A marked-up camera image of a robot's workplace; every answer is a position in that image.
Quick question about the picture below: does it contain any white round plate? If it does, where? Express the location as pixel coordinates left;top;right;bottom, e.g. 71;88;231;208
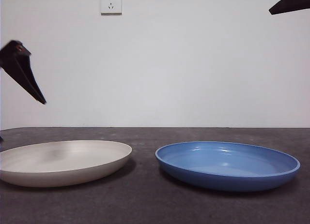
0;139;133;188

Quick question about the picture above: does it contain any blue round plate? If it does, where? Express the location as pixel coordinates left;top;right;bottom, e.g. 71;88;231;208
155;141;301;192

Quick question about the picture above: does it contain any white wall socket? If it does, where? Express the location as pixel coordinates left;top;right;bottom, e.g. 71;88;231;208
100;0;123;16

